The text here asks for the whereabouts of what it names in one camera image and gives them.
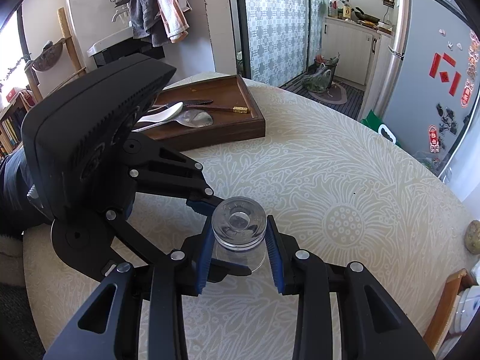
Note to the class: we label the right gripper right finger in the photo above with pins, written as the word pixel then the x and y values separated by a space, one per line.
pixel 281 249

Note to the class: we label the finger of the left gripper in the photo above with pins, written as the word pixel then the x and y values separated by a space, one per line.
pixel 223 268
pixel 204 205

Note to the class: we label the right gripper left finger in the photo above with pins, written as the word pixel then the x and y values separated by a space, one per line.
pixel 202 256

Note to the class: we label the clear drinking glass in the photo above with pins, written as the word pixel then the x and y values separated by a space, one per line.
pixel 239 227

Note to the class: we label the textured handle metal spoon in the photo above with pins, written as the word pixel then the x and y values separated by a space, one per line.
pixel 191 118

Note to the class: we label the black sleeved right forearm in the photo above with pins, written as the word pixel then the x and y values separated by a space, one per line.
pixel 17 213

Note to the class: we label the white kitchen cabinet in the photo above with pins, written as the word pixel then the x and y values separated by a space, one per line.
pixel 363 58

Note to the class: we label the brown wooden tray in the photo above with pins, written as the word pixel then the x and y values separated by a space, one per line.
pixel 225 91

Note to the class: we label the white ceramic rice spoon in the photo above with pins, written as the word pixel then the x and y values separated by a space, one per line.
pixel 164 115

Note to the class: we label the brown wooden chopstick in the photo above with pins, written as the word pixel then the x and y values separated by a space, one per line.
pixel 233 109

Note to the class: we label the wooden ladder rack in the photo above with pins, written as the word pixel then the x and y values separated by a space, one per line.
pixel 51 54

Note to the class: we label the grey hanging cloth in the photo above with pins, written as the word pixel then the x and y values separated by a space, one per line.
pixel 147 23

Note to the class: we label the green white bag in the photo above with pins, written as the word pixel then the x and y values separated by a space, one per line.
pixel 376 124

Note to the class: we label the oval floor mat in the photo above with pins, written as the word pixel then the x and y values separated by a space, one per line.
pixel 334 95

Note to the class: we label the plastic bag with vegetables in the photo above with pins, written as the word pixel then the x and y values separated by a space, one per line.
pixel 321 80

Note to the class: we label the wooden tea tray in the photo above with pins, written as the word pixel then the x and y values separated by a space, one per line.
pixel 444 314

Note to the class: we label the striped hanging towel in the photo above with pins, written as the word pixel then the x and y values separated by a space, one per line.
pixel 172 13

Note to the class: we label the brown potato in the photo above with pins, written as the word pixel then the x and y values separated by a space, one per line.
pixel 472 237

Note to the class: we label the white tea cup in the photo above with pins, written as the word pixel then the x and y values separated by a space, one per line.
pixel 466 306

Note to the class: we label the silver refrigerator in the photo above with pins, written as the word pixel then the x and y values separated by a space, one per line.
pixel 431 85

